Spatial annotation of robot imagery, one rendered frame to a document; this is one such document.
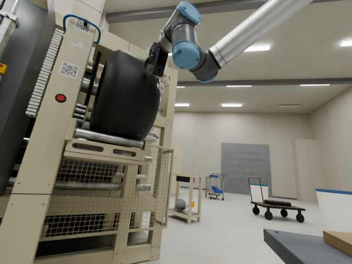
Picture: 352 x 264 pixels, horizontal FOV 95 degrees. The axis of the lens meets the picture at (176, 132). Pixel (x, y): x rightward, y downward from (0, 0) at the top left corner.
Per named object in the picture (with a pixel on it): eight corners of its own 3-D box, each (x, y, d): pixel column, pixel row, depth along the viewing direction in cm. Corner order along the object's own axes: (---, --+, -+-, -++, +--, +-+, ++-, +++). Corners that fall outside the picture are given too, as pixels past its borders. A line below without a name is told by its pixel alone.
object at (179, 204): (189, 224, 263) (192, 174, 284) (163, 216, 302) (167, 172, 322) (200, 221, 288) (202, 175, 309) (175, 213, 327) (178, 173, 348)
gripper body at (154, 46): (162, 57, 82) (175, 40, 73) (161, 70, 79) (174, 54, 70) (147, 50, 78) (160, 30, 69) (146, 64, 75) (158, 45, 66)
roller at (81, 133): (71, 137, 73) (73, 128, 72) (72, 134, 77) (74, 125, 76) (143, 150, 91) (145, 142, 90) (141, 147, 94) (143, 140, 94)
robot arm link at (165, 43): (182, 50, 66) (161, 37, 61) (175, 57, 70) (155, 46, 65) (182, 33, 69) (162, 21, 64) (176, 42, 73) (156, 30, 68)
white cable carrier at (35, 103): (24, 113, 71) (55, 28, 84) (27, 116, 75) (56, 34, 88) (37, 116, 73) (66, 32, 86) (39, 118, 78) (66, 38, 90)
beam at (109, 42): (96, 42, 118) (100, 26, 122) (91, 61, 139) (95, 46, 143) (167, 75, 150) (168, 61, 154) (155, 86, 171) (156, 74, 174)
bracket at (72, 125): (63, 139, 67) (69, 117, 70) (64, 147, 100) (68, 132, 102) (73, 140, 69) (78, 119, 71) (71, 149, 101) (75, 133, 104)
